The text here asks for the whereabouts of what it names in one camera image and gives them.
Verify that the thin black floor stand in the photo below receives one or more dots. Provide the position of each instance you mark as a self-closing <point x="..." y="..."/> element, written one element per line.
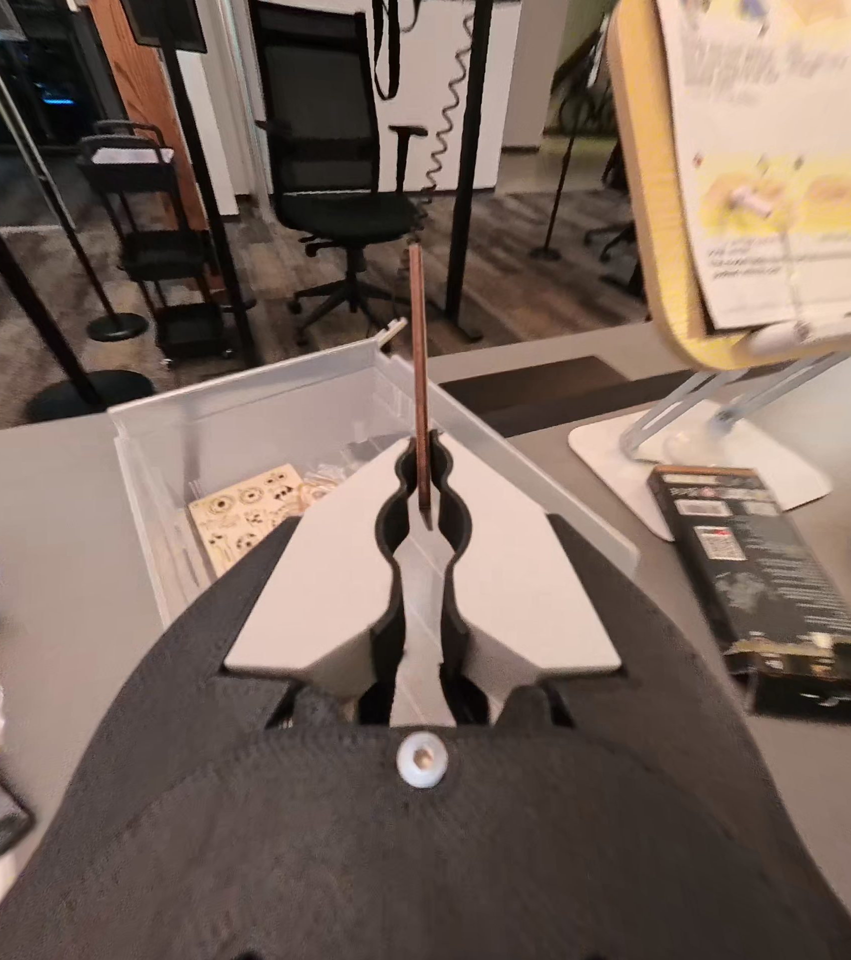
<point x="545" y="253"/>

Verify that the black pole stand round base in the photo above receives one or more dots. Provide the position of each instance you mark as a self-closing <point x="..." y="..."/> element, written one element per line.
<point x="118" y="328"/>
<point x="88" y="394"/>

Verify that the black mesh office chair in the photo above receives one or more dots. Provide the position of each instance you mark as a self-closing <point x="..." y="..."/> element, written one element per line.
<point x="343" y="202"/>

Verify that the wooden parts sheet with slots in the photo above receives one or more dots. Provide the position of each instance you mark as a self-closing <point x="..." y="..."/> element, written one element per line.
<point x="419" y="360"/>

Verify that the black sign stand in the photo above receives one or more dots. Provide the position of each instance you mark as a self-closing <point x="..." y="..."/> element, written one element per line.
<point x="167" y="22"/>

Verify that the black desk leg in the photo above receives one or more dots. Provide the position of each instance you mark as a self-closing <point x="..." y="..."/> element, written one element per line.
<point x="473" y="150"/>

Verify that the clear plastic storage bin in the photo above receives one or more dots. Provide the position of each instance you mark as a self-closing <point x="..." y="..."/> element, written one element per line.
<point x="245" y="420"/>

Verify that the wooden parts sheet with discs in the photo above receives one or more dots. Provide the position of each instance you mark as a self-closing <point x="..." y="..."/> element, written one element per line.
<point x="245" y="510"/>

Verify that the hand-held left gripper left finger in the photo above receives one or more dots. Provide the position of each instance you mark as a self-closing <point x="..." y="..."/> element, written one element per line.
<point x="320" y="585"/>

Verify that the wooden door panel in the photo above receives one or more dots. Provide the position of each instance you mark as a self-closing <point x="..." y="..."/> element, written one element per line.
<point x="140" y="112"/>

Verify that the white metal stand base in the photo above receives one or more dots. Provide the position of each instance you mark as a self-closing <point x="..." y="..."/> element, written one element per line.
<point x="620" y="457"/>

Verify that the black cardboard box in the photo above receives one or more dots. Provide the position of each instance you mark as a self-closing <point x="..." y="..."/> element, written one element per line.
<point x="763" y="570"/>

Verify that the large instruction sheet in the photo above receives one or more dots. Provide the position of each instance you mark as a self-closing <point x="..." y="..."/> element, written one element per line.
<point x="785" y="150"/>

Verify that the black utility cart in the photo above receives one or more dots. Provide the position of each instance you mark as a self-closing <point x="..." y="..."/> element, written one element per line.
<point x="163" y="259"/>

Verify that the black office chair base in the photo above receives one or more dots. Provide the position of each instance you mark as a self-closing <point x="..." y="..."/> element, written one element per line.
<point x="620" y="225"/>

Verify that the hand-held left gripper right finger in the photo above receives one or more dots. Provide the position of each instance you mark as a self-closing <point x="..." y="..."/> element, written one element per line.
<point x="523" y="585"/>

